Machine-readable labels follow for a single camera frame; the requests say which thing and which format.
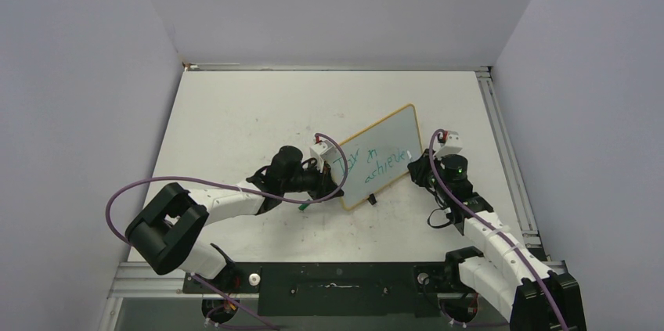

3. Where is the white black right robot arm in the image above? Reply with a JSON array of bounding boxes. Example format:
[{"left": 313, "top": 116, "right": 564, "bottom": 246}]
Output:
[{"left": 408, "top": 151, "right": 587, "bottom": 330}]

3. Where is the aluminium right side rail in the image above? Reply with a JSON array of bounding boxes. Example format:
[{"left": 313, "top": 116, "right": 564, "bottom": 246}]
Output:
[{"left": 475, "top": 67, "right": 543, "bottom": 249}]

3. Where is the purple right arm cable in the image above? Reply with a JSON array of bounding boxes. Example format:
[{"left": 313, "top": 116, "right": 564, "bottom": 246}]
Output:
[{"left": 428, "top": 128, "right": 572, "bottom": 331}]

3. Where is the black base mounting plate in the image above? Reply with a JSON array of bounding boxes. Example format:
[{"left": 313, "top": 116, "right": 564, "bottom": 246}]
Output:
[{"left": 182, "top": 261, "right": 473, "bottom": 317}]

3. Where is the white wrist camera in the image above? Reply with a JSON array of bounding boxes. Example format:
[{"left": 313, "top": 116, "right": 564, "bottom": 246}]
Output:
[
  {"left": 433, "top": 131, "right": 463, "bottom": 160},
  {"left": 309, "top": 141, "right": 336, "bottom": 172}
]

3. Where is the aluminium back rail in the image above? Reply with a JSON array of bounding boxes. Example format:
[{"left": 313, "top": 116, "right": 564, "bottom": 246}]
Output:
[{"left": 184, "top": 63, "right": 490, "bottom": 73}]

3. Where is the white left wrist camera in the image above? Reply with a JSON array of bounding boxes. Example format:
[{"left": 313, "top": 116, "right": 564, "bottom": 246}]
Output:
[{"left": 309, "top": 141, "right": 336, "bottom": 172}]

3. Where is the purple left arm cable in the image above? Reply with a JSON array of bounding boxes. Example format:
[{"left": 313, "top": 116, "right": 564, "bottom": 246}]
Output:
[{"left": 105, "top": 132, "right": 349, "bottom": 329}]

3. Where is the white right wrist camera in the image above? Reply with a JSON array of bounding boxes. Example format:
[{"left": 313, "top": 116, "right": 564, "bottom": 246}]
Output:
[{"left": 433, "top": 131, "right": 463, "bottom": 160}]

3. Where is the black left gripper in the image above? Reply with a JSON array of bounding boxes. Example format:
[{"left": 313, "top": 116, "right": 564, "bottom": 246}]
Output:
[{"left": 282, "top": 158, "right": 344, "bottom": 203}]

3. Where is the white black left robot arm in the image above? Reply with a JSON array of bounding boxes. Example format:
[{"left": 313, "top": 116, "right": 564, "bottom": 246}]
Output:
[{"left": 124, "top": 146, "right": 345, "bottom": 293}]

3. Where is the yellow framed whiteboard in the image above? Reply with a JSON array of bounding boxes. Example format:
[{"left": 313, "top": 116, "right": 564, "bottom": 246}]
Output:
[{"left": 325, "top": 104, "right": 424, "bottom": 211}]

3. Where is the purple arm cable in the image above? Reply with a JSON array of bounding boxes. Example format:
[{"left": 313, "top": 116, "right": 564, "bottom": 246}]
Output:
[
  {"left": 105, "top": 132, "right": 349, "bottom": 329},
  {"left": 428, "top": 128, "right": 572, "bottom": 331}
]

